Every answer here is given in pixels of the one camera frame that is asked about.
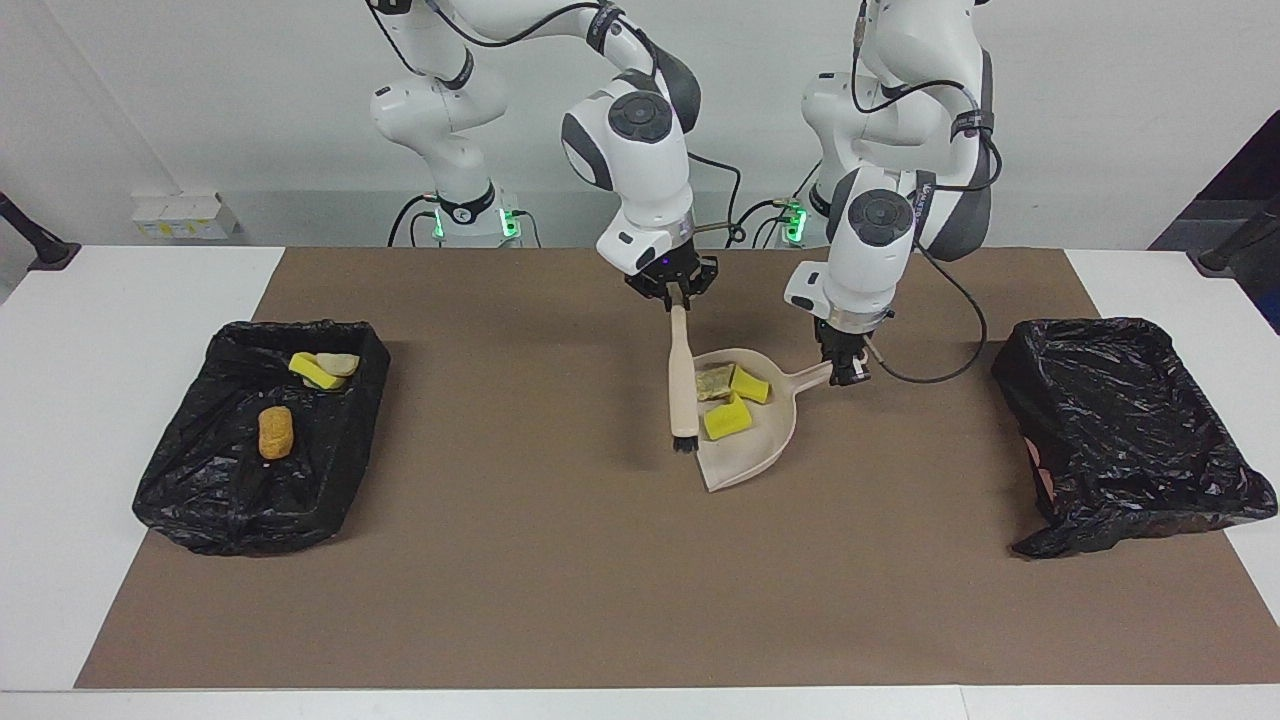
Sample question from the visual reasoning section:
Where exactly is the white box on table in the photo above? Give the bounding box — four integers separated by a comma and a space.
130, 190, 239, 241

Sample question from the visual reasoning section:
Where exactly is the beige brush with black bristles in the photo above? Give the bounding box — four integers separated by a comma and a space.
668, 303, 701, 455

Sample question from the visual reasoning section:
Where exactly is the black base cable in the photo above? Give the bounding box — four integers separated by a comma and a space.
387, 193, 441, 248
738, 197, 801, 249

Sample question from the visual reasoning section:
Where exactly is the brown oval bread loaf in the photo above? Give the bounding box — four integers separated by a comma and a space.
258, 405, 295, 461

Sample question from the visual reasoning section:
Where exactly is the blocky yellow sponge piece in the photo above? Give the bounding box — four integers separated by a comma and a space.
288, 352, 347, 391

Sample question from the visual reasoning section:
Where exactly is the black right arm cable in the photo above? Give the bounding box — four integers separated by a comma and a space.
370, 0, 746, 246

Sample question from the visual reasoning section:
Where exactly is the pink bin with black bag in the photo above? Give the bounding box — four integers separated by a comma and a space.
990, 317, 1279, 559

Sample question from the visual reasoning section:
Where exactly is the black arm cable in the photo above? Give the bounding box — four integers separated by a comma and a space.
370, 0, 746, 246
852, 0, 1003, 385

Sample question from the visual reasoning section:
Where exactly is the brown paper table mat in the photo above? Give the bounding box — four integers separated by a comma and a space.
75, 247, 1280, 691

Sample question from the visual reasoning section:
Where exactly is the beige plastic dustpan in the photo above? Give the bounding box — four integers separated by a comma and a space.
692, 347, 836, 493

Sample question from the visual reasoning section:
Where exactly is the arched yellow sponge piece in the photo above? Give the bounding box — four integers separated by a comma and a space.
703, 392, 753, 442

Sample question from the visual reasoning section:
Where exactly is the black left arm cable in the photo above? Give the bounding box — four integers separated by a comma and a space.
852, 0, 1003, 385

